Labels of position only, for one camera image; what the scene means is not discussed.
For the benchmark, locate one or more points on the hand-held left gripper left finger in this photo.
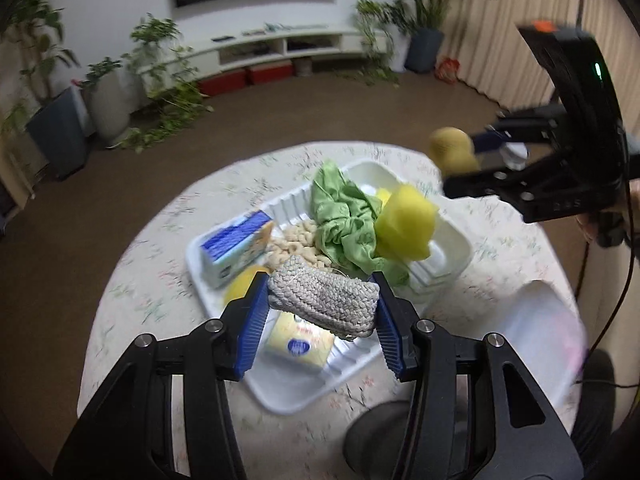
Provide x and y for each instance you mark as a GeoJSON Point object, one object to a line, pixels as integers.
{"type": "Point", "coordinates": [252, 325]}

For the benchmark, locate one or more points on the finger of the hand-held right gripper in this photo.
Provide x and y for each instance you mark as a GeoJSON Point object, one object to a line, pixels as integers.
{"type": "Point", "coordinates": [525, 127]}
{"type": "Point", "coordinates": [540, 190]}

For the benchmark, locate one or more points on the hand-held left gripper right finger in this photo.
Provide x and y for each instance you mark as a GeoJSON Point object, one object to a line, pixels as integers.
{"type": "Point", "coordinates": [392, 330]}

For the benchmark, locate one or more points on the round yellow sponge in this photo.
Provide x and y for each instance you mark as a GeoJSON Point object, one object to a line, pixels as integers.
{"type": "Point", "coordinates": [240, 282]}

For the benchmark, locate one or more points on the yellow tissue packet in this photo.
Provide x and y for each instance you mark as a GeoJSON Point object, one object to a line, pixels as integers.
{"type": "Point", "coordinates": [300, 345]}

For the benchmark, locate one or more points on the grey knitted cloth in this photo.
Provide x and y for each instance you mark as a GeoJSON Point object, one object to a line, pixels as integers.
{"type": "Point", "coordinates": [325, 300]}

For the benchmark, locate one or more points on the pale yellow round puff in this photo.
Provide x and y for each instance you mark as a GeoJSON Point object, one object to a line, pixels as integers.
{"type": "Point", "coordinates": [450, 147]}

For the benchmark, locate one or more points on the blue and white tissue packet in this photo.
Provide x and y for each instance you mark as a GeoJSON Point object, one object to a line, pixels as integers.
{"type": "Point", "coordinates": [232, 250]}

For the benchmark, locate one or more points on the white plastic tray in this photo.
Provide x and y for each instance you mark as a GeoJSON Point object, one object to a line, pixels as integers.
{"type": "Point", "coordinates": [295, 390]}

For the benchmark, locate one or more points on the rectangular yellow sponge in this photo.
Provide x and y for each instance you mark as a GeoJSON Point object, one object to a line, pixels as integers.
{"type": "Point", "coordinates": [405, 222]}

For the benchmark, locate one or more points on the green cloth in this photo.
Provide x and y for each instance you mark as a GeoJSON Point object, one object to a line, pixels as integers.
{"type": "Point", "coordinates": [345, 225]}

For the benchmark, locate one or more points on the person's right hand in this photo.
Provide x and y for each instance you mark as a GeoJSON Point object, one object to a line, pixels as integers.
{"type": "Point", "coordinates": [589, 227]}

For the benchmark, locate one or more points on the beige curtain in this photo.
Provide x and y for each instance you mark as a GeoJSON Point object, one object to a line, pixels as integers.
{"type": "Point", "coordinates": [500, 35]}

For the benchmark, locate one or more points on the red bag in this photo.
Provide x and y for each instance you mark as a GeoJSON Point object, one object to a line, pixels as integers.
{"type": "Point", "coordinates": [447, 69]}

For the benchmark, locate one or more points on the large-leaf plant in dark pot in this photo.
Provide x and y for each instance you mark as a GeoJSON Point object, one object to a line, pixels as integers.
{"type": "Point", "coordinates": [424, 50]}

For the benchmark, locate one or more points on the white translucent container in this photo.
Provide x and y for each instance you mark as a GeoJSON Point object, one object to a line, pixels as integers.
{"type": "Point", "coordinates": [540, 335]}

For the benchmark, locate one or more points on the thin-stemmed trailing plant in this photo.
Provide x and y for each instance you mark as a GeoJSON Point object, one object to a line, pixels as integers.
{"type": "Point", "coordinates": [372, 25]}

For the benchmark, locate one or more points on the person's dark clothing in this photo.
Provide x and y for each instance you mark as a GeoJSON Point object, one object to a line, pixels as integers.
{"type": "Point", "coordinates": [600, 410]}

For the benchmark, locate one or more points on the trailing green plant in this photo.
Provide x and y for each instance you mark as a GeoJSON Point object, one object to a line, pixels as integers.
{"type": "Point", "coordinates": [165, 105]}

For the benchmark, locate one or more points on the red storage box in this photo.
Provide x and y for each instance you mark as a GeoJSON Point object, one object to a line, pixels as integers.
{"type": "Point", "coordinates": [270, 72]}
{"type": "Point", "coordinates": [222, 83]}

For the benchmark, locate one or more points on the plant in white ribbed pot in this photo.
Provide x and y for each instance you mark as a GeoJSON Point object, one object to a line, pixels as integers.
{"type": "Point", "coordinates": [107, 110]}

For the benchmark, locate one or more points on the tall plant in dark pot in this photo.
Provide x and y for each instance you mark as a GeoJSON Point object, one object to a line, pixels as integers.
{"type": "Point", "coordinates": [57, 132]}

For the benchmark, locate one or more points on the white television console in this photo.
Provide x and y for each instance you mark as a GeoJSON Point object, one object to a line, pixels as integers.
{"type": "Point", "coordinates": [240, 45]}

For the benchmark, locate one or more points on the dark remote control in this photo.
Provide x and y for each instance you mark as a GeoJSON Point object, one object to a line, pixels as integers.
{"type": "Point", "coordinates": [222, 38]}

